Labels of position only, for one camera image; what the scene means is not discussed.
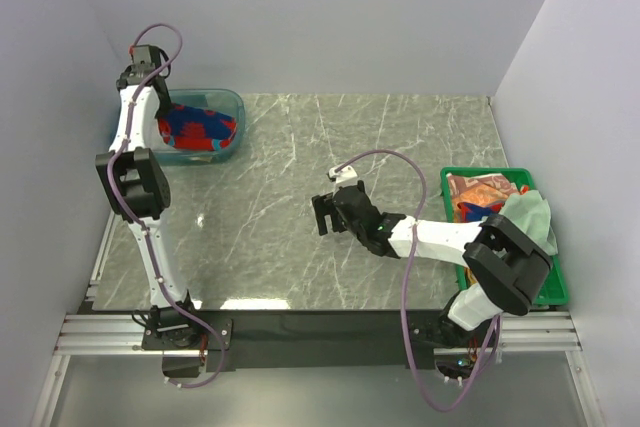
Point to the green plastic tray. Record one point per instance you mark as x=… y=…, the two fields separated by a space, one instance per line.
x=554 y=291

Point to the pale green towel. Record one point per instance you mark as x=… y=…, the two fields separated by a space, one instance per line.
x=531 y=213

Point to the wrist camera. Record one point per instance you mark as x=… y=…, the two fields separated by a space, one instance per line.
x=343 y=177
x=146 y=54

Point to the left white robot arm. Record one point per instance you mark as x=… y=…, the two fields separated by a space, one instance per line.
x=138 y=191

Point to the teal transparent plastic bin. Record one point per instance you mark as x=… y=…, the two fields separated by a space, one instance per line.
x=235 y=107

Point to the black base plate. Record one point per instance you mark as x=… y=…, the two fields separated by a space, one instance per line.
x=224 y=341

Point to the aluminium rail frame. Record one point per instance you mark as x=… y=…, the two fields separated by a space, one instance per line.
x=111 y=335

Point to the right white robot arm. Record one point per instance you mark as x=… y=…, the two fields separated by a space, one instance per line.
x=509 y=267

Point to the brown patterned towel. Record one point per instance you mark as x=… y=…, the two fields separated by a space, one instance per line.
x=483 y=190

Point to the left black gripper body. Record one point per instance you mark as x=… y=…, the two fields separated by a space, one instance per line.
x=165 y=106

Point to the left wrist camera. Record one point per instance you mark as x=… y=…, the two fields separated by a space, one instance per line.
x=146 y=54

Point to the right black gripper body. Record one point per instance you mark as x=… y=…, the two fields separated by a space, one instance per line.
x=352 y=227

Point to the red and blue cloth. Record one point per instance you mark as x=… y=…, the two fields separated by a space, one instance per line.
x=194 y=129

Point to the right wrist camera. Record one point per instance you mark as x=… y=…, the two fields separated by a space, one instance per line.
x=343 y=177

